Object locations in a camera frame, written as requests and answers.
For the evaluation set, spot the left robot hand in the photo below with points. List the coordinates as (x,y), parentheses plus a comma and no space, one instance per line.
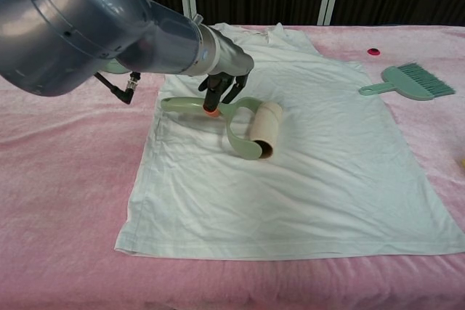
(234,59)

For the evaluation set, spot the lint roller with green handle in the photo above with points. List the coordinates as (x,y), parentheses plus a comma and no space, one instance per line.
(269,125)

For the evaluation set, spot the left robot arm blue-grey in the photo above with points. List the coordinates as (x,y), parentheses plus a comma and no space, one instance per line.
(80,23)

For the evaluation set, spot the green hand brush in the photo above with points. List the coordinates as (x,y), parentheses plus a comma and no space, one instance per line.
(403,83)

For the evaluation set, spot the green plastic dustpan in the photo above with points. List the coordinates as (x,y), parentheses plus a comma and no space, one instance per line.
(114,68)

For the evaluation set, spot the small red round cap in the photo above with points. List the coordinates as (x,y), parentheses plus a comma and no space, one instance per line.
(373,51)

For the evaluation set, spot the white sleeveless shirt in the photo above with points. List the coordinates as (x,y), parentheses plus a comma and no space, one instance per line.
(290,197)

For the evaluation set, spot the pink plush blanket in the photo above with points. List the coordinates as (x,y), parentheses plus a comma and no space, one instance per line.
(54,215)

